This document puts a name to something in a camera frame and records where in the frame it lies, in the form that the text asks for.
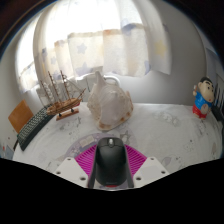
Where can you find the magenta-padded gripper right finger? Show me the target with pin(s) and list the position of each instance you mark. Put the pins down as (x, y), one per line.
(150, 168)

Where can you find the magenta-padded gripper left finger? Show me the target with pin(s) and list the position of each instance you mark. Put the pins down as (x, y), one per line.
(71, 168)

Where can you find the black computer mouse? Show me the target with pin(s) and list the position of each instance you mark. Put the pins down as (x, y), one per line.
(111, 161)

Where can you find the white printed tablecloth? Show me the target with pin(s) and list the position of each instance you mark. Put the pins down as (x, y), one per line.
(166, 133)

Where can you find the black keyboard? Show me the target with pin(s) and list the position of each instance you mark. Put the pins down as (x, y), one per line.
(33, 128)

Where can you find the wooden model sailing ship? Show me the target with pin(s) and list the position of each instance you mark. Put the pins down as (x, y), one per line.
(65, 106)

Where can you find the brown wooden chair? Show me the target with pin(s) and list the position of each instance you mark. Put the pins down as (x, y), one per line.
(20, 116)

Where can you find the large white conch shell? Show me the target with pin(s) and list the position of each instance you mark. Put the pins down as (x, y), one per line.
(110, 105)

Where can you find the cartoon boy figure toy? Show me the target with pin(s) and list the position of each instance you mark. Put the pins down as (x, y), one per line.
(202, 98)

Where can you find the black router with antennas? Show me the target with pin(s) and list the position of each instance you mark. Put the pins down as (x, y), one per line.
(220, 115)

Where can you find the white kettle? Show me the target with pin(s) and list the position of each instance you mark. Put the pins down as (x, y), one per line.
(112, 77)

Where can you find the white star-print curtain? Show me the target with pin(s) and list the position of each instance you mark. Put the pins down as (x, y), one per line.
(100, 40)

